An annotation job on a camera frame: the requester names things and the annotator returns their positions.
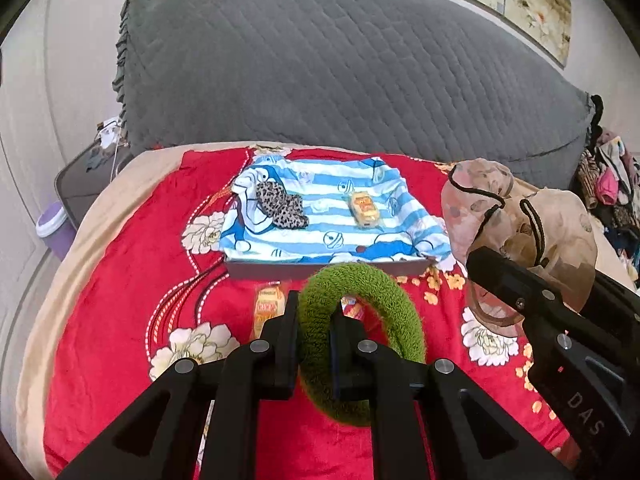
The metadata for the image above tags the green fuzzy scrunchie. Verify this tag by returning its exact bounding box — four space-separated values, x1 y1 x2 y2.
297 262 427 427

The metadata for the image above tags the grey bedside table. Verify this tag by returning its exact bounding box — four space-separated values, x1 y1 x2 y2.
54 139 134 231

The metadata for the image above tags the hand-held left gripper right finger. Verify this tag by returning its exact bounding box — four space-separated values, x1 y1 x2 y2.
330 311 576 480

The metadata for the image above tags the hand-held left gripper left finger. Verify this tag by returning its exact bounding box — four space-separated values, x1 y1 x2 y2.
57 305 301 480

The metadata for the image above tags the red floral blanket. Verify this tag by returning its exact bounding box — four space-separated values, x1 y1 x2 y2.
42 147 576 480

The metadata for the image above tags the purple trash bin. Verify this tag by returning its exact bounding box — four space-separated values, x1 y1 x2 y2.
36 202 79 262

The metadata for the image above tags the grey quilted headboard cover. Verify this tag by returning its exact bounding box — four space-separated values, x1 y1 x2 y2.
111 0 599 192

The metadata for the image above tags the leopard print scrunchie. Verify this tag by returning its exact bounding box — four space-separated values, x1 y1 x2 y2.
254 181 311 232

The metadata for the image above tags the beige floral drawstring pouch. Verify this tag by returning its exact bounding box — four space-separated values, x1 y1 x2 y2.
440 158 599 339

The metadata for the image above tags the white wardrobe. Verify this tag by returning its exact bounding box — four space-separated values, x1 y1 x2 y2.
0 60 62 351

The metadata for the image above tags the blue striped cartoon cloth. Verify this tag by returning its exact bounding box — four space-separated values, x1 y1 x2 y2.
218 156 457 266

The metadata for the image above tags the white charger with cables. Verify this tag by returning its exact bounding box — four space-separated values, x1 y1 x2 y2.
94 116 127 150

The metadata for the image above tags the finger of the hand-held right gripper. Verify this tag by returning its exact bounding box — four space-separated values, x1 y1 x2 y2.
592 271 640 322
466 246 569 322

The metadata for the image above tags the pile of clothes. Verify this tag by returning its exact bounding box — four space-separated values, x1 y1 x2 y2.
574 95 640 286

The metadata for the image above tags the grey shallow box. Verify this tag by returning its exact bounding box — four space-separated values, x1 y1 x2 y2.
225 256 435 282

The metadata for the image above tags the red egg-shaped toy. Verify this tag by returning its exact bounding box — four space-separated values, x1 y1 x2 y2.
340 296 370 322

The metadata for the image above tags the yellow snack packet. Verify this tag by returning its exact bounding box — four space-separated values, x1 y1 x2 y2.
249 282 292 342
348 191 382 229

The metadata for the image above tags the floral wall painting panel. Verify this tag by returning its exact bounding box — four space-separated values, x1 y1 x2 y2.
504 0 574 69

